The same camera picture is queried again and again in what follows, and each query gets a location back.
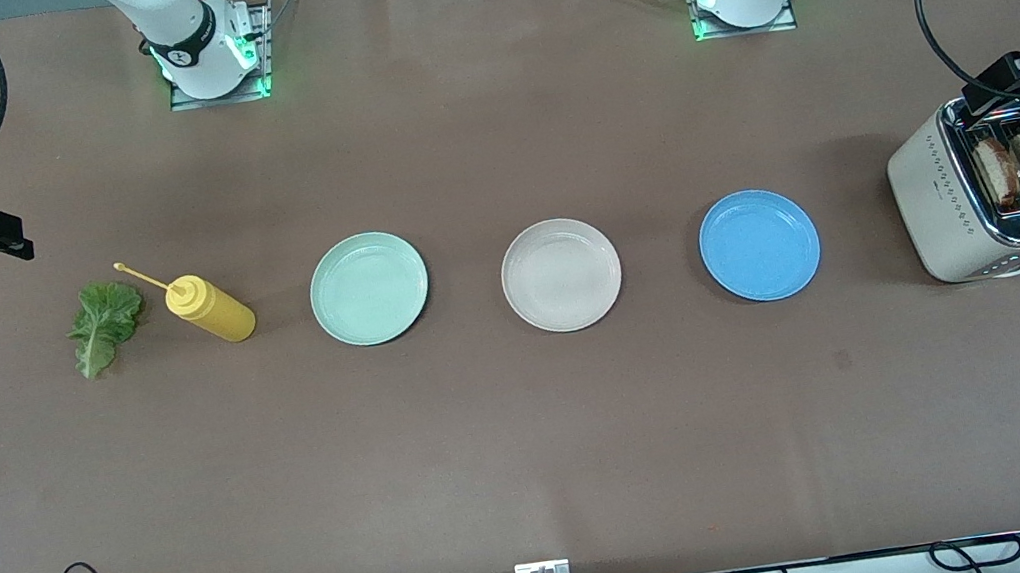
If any green lettuce leaf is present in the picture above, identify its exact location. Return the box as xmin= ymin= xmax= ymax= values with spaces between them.
xmin=60 ymin=276 xmax=154 ymax=383

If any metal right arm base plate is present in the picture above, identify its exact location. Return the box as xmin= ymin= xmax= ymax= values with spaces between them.
xmin=155 ymin=0 xmax=285 ymax=114

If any beige toaster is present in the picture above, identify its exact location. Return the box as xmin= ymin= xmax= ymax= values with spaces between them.
xmin=878 ymin=87 xmax=1020 ymax=294

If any yellow squeeze bottle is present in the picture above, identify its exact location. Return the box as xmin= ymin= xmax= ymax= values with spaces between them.
xmin=112 ymin=243 xmax=260 ymax=360

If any green plate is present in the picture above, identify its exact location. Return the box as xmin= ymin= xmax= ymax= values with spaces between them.
xmin=302 ymin=225 xmax=437 ymax=354

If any coiled black cable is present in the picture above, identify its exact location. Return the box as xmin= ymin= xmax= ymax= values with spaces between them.
xmin=928 ymin=530 xmax=1020 ymax=573

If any blue plate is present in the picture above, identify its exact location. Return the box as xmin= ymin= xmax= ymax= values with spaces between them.
xmin=692 ymin=181 xmax=828 ymax=311

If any beige plate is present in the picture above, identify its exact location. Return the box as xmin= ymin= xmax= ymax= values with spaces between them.
xmin=493 ymin=209 xmax=631 ymax=341

